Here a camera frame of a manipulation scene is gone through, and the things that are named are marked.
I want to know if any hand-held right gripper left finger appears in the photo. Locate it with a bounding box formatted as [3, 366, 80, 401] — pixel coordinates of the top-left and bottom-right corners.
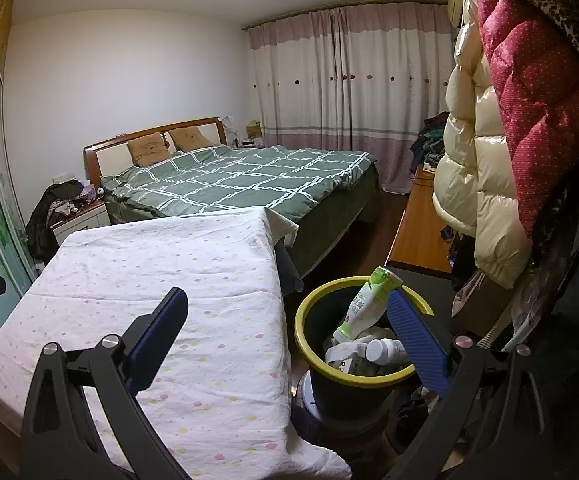
[19, 286, 192, 480]

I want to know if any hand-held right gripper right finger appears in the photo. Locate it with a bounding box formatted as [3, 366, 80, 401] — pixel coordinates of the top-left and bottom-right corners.
[382, 289, 553, 480]

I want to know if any small white bottle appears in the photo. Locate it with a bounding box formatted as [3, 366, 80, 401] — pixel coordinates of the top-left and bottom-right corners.
[366, 337, 413, 365]

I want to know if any white tissue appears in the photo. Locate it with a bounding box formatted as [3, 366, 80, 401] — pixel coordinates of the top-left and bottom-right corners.
[364, 326, 397, 343]

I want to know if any white bottle green cap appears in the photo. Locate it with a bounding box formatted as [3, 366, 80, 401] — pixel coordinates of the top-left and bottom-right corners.
[333, 266, 404, 343]

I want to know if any yellow rimmed dark bin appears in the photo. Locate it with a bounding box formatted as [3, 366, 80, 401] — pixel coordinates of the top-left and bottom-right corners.
[294, 276, 435, 413]

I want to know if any white dotted tablecloth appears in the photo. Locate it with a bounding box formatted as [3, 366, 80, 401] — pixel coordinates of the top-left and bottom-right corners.
[0, 207, 353, 480]

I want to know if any orange wooden desk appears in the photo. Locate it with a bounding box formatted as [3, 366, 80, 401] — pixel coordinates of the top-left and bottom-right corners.
[385, 162, 455, 281]

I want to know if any white nightstand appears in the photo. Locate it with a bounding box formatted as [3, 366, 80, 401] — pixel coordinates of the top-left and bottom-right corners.
[50, 201, 111, 247]

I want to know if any bed with green checked duvet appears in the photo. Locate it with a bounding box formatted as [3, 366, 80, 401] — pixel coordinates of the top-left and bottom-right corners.
[104, 162, 381, 281]

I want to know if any cream puffer jacket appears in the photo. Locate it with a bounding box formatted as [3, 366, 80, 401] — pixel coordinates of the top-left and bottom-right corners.
[432, 0, 533, 290]

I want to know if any brown pillow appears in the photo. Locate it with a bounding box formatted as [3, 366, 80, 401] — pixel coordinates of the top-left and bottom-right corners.
[126, 132, 172, 168]
[168, 126, 215, 152]

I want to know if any mixed clothes heap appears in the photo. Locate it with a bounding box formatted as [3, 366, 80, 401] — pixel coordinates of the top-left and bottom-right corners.
[409, 112, 450, 173]

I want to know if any red dotted padded jacket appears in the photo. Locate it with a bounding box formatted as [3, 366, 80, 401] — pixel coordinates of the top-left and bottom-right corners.
[477, 0, 579, 241]

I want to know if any pink white curtain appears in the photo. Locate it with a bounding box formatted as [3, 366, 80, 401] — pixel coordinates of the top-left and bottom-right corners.
[243, 2, 457, 196]

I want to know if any wooden bed frame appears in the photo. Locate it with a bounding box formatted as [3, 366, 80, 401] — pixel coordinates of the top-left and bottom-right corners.
[83, 116, 230, 191]

